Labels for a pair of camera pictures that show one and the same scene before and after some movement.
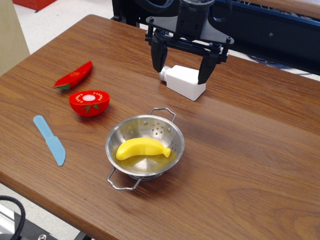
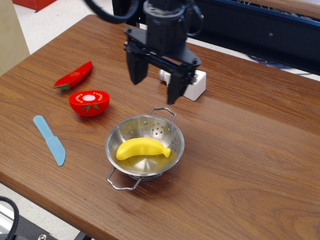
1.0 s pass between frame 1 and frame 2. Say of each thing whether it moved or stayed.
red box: stayed
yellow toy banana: stayed
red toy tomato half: stayed
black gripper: moved
